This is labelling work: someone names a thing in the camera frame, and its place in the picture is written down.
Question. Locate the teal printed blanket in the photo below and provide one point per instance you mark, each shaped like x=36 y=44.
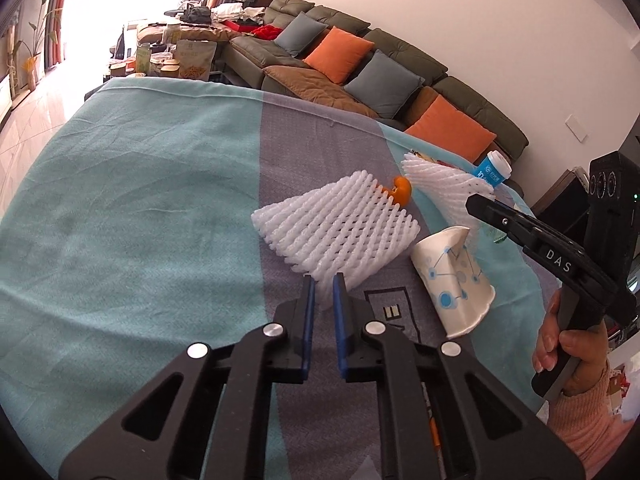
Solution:
x=125 y=210

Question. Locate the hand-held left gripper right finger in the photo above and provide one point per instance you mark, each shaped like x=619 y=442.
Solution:
x=340 y=320

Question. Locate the white foam fruit net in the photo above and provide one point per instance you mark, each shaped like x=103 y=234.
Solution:
x=445 y=185
x=335 y=225

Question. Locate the person's right hand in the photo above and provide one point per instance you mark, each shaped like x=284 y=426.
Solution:
x=585 y=355

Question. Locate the green sectional sofa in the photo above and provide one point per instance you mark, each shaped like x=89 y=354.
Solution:
x=400 y=45

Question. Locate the pile of white clothes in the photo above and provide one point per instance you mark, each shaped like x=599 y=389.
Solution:
x=235 y=12

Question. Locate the dark cabinet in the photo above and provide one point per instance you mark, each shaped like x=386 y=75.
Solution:
x=560 y=205

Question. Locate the blue-grey cushion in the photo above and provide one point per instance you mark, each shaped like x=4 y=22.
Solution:
x=300 y=35
x=385 y=85

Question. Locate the brown seat pad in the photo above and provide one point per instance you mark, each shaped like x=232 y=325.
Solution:
x=315 y=87

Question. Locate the person's right forearm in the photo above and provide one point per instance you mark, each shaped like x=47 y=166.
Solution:
x=590 y=430

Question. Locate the white wall plate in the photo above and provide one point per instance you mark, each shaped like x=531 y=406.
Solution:
x=577 y=127

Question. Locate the brown ottoman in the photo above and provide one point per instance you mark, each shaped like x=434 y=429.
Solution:
x=210 y=35

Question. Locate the red cloth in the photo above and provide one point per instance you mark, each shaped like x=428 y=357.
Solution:
x=265 y=32

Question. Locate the orange cushion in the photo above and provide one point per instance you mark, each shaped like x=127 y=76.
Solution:
x=337 y=55
x=450 y=130

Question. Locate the crushed dotted paper cup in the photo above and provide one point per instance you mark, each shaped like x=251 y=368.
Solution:
x=455 y=285

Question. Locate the blue white lidded cup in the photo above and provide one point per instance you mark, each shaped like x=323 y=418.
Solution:
x=492 y=167

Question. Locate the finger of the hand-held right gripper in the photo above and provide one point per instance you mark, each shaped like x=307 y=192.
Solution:
x=505 y=222

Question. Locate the orange peel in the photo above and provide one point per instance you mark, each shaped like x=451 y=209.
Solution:
x=400 y=191

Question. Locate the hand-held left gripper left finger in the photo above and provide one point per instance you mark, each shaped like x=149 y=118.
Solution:
x=307 y=320

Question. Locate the tall leafy potted plant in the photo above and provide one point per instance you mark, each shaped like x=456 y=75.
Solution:
x=32 y=50

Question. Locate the paper snack bag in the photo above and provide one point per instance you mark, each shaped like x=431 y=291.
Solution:
x=196 y=60

